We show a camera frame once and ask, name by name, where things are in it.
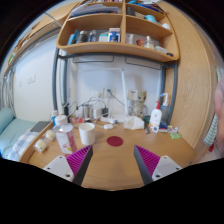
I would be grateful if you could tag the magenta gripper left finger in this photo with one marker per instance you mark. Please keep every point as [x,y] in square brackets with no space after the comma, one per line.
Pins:
[73,167]

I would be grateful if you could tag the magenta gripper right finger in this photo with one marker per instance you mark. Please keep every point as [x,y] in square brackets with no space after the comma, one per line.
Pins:
[153,167]

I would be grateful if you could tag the green small packet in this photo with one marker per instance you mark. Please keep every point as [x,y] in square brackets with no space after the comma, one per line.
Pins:
[175,135]

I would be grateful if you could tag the white ceramic cup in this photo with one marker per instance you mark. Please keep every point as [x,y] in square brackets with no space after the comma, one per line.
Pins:
[87,133]

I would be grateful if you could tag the wrapped bun in bag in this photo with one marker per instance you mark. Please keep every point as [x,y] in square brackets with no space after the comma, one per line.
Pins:
[41,145]

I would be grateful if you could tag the round dark red coaster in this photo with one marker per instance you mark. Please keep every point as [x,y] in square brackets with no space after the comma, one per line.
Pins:
[115,141]

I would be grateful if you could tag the white lid jar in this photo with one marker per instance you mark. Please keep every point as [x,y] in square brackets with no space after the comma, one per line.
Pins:
[61,120]

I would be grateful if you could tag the white tissue pack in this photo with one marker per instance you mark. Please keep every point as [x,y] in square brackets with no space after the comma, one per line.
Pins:
[133,123]

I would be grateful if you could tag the white pump lotion bottle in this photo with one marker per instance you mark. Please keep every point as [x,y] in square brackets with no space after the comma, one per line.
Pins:
[155,118]

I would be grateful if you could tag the white power adapter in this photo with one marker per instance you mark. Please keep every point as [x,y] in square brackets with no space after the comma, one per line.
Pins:
[108,126]

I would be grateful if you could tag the dark tablet on bed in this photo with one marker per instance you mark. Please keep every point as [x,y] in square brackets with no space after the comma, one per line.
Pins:
[39,126]

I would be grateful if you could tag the clear spray bottle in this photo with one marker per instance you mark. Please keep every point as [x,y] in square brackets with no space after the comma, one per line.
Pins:
[165,107]

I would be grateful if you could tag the small steel mug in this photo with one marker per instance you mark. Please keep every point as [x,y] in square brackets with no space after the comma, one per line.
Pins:
[87,111]

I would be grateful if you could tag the bed with checked blanket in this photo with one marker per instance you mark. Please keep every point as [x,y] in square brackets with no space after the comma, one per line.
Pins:
[15,135]

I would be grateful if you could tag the groot figurine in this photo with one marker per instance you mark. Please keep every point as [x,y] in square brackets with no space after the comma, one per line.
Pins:
[142,95]

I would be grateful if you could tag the white blue box on shelf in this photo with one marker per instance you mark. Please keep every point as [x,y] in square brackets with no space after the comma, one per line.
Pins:
[114,35]

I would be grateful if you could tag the wooden wall shelf unit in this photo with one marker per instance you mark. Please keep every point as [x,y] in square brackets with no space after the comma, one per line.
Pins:
[133,19]

